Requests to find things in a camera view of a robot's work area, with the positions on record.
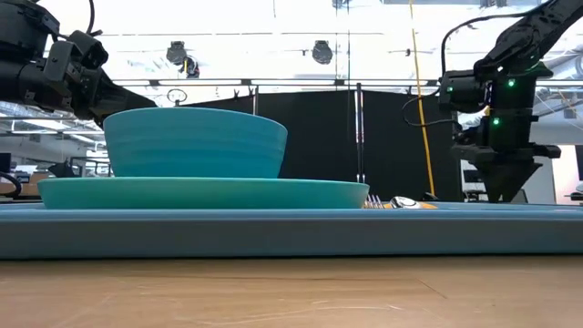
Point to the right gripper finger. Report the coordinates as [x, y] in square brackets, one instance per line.
[496, 180]
[517, 175]

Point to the wide black partition panel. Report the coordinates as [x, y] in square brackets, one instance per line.
[319, 136]

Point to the metal partition pole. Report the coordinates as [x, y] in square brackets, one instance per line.
[360, 136]

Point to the round ceiling lamp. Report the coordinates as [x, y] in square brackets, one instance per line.
[322, 52]
[176, 52]

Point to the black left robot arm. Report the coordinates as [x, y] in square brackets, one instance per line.
[23, 27]

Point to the dark desk object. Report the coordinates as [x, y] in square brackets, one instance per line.
[61, 169]

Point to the metal fork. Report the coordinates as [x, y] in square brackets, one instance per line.
[374, 202]

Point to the blue plastic tray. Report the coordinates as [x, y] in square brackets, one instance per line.
[291, 234]

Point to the teal bowl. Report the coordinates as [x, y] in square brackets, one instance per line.
[196, 143]

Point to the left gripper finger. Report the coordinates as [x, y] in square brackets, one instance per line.
[118, 98]

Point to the horizontal metal rail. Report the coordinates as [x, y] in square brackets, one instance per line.
[291, 82]

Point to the teal plate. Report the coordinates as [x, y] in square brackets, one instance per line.
[205, 193]

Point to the metal spoon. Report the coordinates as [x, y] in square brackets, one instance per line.
[404, 202]

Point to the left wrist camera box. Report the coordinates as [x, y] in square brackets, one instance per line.
[86, 50]

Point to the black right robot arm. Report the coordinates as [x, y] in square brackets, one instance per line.
[528, 36]

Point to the narrow black partition panel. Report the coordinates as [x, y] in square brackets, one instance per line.
[396, 150]

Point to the black computer monitor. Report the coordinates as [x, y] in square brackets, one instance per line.
[471, 177]

